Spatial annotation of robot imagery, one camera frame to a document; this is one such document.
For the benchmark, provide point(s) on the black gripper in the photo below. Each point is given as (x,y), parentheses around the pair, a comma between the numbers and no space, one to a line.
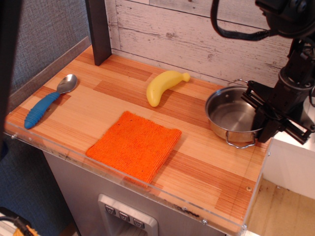
(281,109)

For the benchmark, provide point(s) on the small steel pot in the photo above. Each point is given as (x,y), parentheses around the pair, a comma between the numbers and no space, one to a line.
(231,117)

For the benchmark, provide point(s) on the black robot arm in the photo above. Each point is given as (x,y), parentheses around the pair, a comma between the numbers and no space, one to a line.
(294,19)

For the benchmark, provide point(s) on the orange knitted towel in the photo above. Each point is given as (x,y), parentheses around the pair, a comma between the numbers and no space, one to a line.
(135,146)

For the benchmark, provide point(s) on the white toy sink unit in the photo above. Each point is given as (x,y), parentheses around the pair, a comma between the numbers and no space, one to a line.
(291,165)

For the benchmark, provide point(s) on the yellow plastic banana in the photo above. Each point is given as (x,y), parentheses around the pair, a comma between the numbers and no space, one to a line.
(163,82)

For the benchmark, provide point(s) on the silver dispenser button panel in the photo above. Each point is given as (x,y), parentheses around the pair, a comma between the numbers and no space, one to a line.
(123,220)

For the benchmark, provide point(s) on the grey toy fridge cabinet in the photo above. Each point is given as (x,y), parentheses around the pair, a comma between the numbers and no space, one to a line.
(81,186)

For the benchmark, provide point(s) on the orange object bottom left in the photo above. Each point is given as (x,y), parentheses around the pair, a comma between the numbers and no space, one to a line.
(22,228)

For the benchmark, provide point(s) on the clear acrylic guard rail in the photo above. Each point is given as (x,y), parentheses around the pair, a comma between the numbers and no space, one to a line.
(205,186)

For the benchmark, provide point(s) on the dark left shelf post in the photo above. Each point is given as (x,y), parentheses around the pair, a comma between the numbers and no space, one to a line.
(99,30)

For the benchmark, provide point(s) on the blue handled metal spoon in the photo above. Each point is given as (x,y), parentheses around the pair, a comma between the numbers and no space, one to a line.
(67,84)

